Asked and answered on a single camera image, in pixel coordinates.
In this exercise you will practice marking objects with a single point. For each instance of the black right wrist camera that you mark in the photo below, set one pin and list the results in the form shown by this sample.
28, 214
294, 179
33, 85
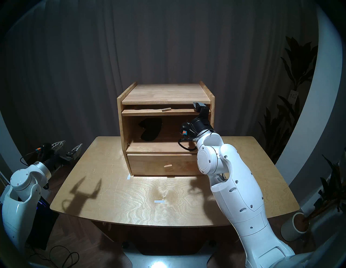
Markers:
187, 130

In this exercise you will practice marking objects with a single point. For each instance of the wooden drawer with peg knob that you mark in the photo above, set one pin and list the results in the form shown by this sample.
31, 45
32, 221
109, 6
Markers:
151, 164

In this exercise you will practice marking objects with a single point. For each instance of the wooden cabinet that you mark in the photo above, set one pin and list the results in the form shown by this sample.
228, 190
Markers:
165, 94

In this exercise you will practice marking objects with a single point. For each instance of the white plant label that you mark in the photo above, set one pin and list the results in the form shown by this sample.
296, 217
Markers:
293, 96

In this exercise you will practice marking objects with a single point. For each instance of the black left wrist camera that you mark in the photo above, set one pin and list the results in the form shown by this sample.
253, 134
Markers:
44, 150

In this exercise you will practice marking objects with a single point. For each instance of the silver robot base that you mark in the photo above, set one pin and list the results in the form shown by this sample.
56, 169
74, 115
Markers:
162, 262

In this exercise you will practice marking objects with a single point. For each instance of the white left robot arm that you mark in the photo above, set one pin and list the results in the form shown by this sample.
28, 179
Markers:
19, 205

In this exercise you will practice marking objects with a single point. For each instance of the tall dark leafy plant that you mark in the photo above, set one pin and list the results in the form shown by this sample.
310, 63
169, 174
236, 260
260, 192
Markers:
300, 64

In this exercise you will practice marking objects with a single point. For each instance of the wooden sliding tray with peg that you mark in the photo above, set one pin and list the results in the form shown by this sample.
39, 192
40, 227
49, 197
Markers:
140, 112

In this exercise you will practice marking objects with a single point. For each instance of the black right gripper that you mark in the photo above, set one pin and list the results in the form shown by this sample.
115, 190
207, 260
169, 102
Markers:
202, 124

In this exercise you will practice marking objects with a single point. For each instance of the white round plant pot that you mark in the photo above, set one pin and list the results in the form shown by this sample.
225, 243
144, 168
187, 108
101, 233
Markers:
290, 229

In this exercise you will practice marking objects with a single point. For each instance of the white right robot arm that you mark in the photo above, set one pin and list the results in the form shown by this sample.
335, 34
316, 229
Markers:
238, 189

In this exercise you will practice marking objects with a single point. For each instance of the grey curtain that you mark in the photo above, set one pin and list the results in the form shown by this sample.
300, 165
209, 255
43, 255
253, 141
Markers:
162, 40

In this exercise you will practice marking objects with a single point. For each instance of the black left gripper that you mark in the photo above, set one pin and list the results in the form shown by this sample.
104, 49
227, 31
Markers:
55, 163

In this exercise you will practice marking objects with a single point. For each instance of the black and white sock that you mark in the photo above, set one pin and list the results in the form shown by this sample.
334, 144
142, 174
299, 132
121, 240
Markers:
150, 128

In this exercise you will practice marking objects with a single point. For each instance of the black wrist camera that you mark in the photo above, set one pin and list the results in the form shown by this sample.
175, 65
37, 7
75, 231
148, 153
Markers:
44, 150
187, 130

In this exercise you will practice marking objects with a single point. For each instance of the small dark potted plant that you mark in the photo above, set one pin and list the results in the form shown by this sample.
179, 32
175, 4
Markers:
331, 194

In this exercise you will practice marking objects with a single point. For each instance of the wide white curved arch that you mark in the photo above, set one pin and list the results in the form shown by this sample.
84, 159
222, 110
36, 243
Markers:
319, 94

